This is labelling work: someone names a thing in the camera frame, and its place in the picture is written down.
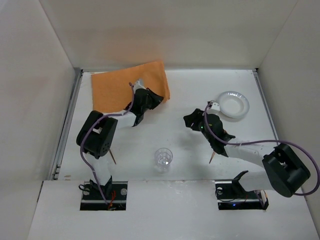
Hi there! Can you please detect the white paper plate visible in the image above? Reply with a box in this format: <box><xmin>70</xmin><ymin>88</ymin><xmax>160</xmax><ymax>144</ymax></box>
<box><xmin>217</xmin><ymin>91</ymin><xmax>250</xmax><ymax>119</ymax></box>

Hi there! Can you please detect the orange cloth napkin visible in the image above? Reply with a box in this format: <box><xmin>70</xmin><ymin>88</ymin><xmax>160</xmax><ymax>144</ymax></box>
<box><xmin>91</xmin><ymin>61</ymin><xmax>170</xmax><ymax>113</ymax></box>

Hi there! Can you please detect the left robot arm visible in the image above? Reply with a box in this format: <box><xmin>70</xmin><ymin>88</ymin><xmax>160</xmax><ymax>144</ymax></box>
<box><xmin>76</xmin><ymin>88</ymin><xmax>164</xmax><ymax>197</ymax></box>

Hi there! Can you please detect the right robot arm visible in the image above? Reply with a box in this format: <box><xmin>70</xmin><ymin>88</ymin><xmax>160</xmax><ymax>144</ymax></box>
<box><xmin>183</xmin><ymin>108</ymin><xmax>311</xmax><ymax>198</ymax></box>

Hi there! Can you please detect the copper spoon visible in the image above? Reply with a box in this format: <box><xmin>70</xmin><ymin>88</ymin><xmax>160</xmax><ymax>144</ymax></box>
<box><xmin>209</xmin><ymin>151</ymin><xmax>216</xmax><ymax>164</ymax></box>

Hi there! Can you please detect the clear plastic cup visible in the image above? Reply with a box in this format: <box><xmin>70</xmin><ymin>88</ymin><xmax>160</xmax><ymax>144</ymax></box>
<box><xmin>154</xmin><ymin>147</ymin><xmax>173</xmax><ymax>174</ymax></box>

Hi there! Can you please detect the copper fork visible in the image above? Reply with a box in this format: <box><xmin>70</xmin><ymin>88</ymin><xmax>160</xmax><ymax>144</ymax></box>
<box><xmin>109</xmin><ymin>149</ymin><xmax>117</xmax><ymax>165</ymax></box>

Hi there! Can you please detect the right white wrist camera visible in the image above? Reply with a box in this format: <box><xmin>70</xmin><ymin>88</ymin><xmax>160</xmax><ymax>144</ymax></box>
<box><xmin>207</xmin><ymin>100</ymin><xmax>220</xmax><ymax>114</ymax></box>

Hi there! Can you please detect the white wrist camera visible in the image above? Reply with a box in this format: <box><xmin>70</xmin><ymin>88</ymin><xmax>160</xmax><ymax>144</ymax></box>
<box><xmin>133</xmin><ymin>78</ymin><xmax>146</xmax><ymax>92</ymax></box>
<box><xmin>207</xmin><ymin>100</ymin><xmax>220</xmax><ymax>114</ymax></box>

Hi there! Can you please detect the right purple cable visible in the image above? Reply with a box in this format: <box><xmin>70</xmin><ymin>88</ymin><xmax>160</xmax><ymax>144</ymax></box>
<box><xmin>203</xmin><ymin>103</ymin><xmax>320</xmax><ymax>208</ymax></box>

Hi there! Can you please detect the purple cable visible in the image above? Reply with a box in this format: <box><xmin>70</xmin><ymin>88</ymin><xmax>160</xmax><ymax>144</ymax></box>
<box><xmin>203</xmin><ymin>103</ymin><xmax>320</xmax><ymax>208</ymax></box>
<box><xmin>79</xmin><ymin>82</ymin><xmax>135</xmax><ymax>206</ymax></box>

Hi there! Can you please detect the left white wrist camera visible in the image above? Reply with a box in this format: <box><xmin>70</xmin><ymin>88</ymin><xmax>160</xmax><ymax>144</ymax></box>
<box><xmin>133</xmin><ymin>78</ymin><xmax>146</xmax><ymax>92</ymax></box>

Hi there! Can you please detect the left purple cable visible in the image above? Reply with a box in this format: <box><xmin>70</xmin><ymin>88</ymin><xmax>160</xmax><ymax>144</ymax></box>
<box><xmin>79</xmin><ymin>82</ymin><xmax>135</xmax><ymax>206</ymax></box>

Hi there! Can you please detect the right aluminium table rail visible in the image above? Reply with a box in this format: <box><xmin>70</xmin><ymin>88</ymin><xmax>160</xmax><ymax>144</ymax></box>
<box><xmin>252</xmin><ymin>68</ymin><xmax>279</xmax><ymax>140</ymax></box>

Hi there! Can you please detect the aluminium table rail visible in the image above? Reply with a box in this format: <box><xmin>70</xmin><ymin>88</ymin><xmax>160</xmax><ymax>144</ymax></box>
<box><xmin>47</xmin><ymin>67</ymin><xmax>83</xmax><ymax>180</ymax></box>
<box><xmin>252</xmin><ymin>68</ymin><xmax>279</xmax><ymax>140</ymax></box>

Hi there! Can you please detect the left aluminium table rail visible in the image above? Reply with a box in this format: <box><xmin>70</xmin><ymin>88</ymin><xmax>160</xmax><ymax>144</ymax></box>
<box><xmin>47</xmin><ymin>67</ymin><xmax>83</xmax><ymax>180</ymax></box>

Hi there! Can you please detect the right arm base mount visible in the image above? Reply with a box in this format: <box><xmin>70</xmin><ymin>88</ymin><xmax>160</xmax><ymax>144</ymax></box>
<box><xmin>214</xmin><ymin>180</ymin><xmax>269</xmax><ymax>211</ymax></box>

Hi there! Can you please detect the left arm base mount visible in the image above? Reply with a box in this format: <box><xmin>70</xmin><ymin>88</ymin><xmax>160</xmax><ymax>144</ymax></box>
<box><xmin>78</xmin><ymin>181</ymin><xmax>128</xmax><ymax>211</ymax></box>

